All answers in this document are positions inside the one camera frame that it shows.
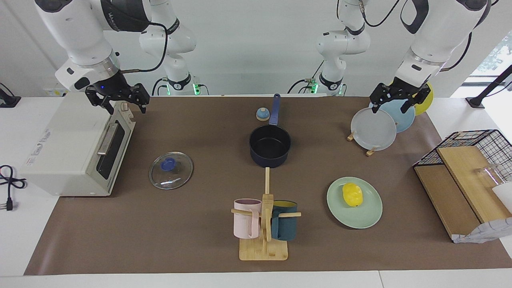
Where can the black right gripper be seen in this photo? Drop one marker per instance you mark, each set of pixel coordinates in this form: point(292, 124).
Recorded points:
point(114, 88)

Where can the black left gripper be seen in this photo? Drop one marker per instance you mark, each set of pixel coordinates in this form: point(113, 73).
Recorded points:
point(404, 87)

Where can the glass lid with blue knob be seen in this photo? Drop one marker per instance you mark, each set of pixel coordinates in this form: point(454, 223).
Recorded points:
point(176, 176)

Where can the yellow potato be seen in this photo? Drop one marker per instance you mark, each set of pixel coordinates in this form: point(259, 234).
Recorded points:
point(352, 194)

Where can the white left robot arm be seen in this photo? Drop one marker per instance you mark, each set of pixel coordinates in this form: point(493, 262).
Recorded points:
point(440, 32)

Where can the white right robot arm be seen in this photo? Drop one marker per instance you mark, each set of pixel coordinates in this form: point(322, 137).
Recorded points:
point(80, 32)

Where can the light blue plate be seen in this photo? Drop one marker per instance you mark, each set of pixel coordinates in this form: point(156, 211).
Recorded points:
point(406, 118)

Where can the yellow plate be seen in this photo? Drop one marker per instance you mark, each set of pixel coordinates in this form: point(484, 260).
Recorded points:
point(427, 102)

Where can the grey plate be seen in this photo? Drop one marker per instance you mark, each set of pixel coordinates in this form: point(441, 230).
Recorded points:
point(374, 130)

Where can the wooden plate rack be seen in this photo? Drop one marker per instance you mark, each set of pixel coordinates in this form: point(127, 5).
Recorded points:
point(371, 152)

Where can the light green plate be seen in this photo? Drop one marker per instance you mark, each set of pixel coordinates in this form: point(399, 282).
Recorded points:
point(360, 218)

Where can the white socket strip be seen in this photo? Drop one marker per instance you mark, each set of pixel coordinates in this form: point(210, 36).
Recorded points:
point(54, 92)

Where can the white toaster oven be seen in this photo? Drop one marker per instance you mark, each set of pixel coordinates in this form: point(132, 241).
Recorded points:
point(64, 152)

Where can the black slanted stand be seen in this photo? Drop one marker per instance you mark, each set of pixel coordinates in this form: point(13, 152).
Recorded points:
point(486, 92)

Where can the window with green foliage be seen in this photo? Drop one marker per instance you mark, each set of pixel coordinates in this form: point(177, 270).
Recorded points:
point(496, 56)

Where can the black clamp stand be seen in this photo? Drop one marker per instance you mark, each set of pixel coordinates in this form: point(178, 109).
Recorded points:
point(8, 100)

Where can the wooden shelf box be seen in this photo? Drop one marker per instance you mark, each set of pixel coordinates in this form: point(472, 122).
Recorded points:
point(460, 192)

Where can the clear glass cup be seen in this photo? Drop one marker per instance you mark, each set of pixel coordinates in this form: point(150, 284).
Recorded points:
point(490, 174)

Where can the small blue call bell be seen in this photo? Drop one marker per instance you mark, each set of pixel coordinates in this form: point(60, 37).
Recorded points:
point(262, 115)

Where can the dark blue saucepan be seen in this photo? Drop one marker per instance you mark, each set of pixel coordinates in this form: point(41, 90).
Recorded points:
point(270, 150)

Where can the white cup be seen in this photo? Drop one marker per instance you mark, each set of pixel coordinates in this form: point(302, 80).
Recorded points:
point(504, 196)

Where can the brown table mat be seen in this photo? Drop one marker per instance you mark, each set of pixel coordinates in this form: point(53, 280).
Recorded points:
point(180, 232)

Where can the white patterned cloth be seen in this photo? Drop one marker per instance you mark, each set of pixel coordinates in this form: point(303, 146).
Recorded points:
point(488, 232)

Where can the dark teal mug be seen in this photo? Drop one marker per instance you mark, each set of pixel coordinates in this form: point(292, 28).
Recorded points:
point(286, 228)

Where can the pink mug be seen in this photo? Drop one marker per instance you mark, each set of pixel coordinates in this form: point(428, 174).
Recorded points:
point(244, 224)

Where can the wooden mug rack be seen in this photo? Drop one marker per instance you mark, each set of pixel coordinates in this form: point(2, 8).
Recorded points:
point(264, 252)

